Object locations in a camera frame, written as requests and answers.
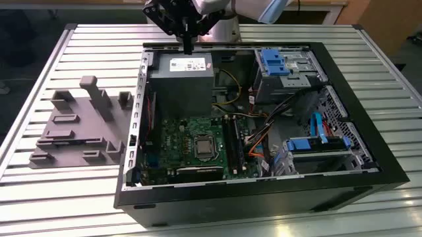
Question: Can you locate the red wire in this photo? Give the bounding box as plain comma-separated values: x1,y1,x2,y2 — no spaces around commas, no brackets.
140,95,156,149

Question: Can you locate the black open PC case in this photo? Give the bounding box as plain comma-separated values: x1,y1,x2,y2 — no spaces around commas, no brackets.
114,41,412,227

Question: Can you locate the hard disk in blue carrier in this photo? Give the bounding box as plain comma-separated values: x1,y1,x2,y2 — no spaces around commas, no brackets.
285,137,353,155

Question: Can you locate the silver drive cage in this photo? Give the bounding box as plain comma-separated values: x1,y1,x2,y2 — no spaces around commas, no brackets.
254,48,329,104

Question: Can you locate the installed RAM stick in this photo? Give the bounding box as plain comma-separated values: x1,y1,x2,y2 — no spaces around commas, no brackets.
233,118,247,171

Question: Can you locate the black cable bundle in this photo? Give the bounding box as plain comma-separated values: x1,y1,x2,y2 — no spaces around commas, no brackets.
246,85,322,144

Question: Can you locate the black RAM slot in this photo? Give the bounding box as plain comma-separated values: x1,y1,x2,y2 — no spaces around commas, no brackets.
222,115,239,173

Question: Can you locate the white framed wooden desk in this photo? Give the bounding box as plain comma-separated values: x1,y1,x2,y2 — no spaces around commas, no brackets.
0,0,350,25

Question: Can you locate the grey parts rack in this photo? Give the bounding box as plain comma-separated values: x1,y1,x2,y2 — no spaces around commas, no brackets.
28,75,132,170

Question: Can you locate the grey power supply unit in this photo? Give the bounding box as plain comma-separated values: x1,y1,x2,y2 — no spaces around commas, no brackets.
147,53,215,119

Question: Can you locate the black graphics card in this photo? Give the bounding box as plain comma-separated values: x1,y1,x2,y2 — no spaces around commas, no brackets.
174,165,225,183

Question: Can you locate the green motherboard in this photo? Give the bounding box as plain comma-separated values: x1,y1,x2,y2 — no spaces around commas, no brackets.
142,116,265,185

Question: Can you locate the silver CPU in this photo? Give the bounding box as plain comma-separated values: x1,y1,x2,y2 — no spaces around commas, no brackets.
197,142,214,154

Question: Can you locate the light blue SATA cable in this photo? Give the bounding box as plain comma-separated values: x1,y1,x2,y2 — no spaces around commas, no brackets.
310,112,329,144

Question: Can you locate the CPU socket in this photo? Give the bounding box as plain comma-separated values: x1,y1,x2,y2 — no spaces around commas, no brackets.
193,134,221,163

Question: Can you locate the yellow wire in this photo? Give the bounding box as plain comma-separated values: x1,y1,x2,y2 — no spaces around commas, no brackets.
213,69,243,107

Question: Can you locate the wooden cabinet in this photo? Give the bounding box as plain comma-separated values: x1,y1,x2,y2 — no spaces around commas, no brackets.
335,0,422,60

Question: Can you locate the blue wire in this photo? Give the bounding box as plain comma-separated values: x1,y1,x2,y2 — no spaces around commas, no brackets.
270,148,290,177

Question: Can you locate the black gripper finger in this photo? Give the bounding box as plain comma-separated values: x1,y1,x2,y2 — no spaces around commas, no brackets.
142,0,189,55
187,15,218,55

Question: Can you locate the orange wire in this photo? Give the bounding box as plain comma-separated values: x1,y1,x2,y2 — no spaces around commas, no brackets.
249,144,265,158

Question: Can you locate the blue plastic drive latch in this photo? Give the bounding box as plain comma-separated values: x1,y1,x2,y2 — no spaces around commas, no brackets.
261,49,291,76

